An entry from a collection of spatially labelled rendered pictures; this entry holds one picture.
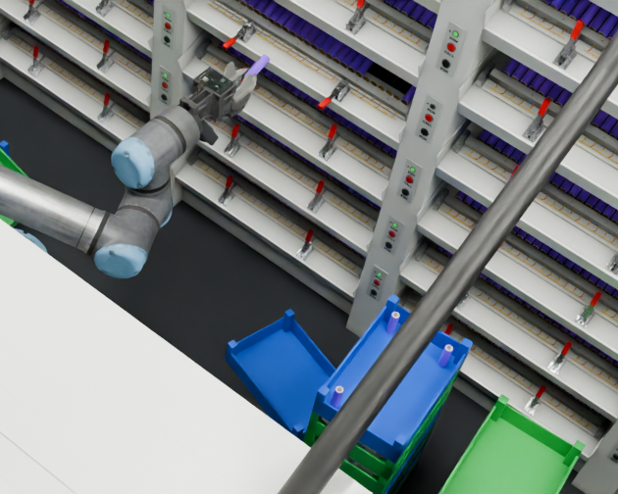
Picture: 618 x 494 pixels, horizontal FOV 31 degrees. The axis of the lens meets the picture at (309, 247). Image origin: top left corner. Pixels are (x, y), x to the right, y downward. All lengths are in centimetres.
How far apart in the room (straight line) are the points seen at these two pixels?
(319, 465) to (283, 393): 207
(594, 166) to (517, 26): 31
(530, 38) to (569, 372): 87
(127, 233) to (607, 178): 93
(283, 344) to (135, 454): 212
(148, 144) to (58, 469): 136
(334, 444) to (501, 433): 167
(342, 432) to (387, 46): 161
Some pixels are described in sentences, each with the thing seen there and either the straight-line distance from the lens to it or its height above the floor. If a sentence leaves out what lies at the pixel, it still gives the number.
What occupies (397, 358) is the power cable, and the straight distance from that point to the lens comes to 83.
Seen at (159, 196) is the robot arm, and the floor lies 77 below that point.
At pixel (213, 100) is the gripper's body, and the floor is 88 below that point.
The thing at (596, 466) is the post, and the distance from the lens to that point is 285.
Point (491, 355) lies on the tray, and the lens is 286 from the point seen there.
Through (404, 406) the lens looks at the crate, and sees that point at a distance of 236.
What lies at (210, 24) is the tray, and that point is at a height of 73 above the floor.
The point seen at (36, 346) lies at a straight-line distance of 90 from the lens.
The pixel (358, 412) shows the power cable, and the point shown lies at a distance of 82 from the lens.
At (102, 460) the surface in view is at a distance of 85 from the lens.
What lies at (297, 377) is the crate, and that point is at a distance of 292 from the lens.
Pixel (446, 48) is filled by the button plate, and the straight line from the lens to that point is 224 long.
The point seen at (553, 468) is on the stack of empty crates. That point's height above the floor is 40.
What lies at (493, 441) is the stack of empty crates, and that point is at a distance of 247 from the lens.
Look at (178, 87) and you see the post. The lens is 286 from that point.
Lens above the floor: 249
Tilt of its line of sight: 52 degrees down
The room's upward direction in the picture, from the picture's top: 13 degrees clockwise
